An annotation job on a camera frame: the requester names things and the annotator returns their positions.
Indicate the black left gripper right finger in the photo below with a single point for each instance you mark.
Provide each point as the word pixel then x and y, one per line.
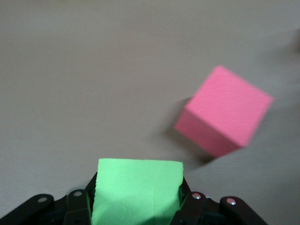
pixel 191 208

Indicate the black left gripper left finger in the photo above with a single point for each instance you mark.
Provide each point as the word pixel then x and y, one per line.
pixel 78 208

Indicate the green foam cube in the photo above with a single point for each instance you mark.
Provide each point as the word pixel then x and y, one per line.
pixel 136 187

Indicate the red foam cube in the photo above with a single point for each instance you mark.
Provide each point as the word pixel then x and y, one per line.
pixel 222 110

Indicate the brown paper table cover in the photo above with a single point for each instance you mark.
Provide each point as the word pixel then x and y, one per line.
pixel 70 70

